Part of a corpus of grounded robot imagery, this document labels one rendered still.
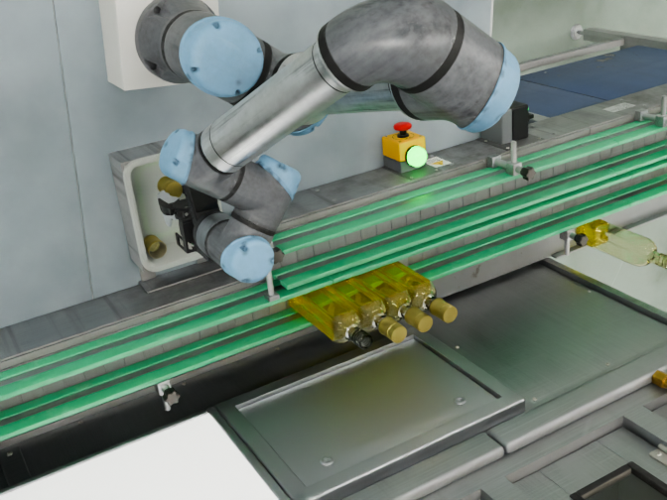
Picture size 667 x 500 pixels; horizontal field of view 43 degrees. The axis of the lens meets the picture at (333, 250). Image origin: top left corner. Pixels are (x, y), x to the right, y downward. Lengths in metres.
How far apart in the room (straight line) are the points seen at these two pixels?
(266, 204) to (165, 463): 0.50
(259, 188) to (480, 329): 0.75
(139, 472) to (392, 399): 0.47
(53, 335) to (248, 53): 0.64
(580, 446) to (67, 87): 1.10
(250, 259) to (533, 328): 0.78
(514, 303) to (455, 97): 0.97
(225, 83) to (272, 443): 0.63
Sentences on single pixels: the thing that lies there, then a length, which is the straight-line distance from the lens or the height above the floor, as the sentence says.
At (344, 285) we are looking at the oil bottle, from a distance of 1.68.
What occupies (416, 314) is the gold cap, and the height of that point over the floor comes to 1.14.
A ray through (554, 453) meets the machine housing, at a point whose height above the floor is 1.43.
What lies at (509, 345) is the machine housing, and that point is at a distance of 1.83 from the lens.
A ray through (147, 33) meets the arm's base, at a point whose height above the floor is 0.89.
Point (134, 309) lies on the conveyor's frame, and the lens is 1.65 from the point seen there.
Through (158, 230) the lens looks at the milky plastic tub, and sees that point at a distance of 1.70.
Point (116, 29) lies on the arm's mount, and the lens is 1.52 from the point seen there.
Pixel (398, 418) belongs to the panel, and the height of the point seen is 1.22.
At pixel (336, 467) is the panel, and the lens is 1.47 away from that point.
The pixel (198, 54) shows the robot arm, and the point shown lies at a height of 1.07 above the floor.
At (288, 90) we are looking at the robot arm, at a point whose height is 1.33.
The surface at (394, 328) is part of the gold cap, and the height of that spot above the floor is 1.16.
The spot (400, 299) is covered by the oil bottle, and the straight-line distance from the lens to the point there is 1.63.
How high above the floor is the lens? 2.29
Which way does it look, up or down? 53 degrees down
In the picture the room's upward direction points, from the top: 123 degrees clockwise
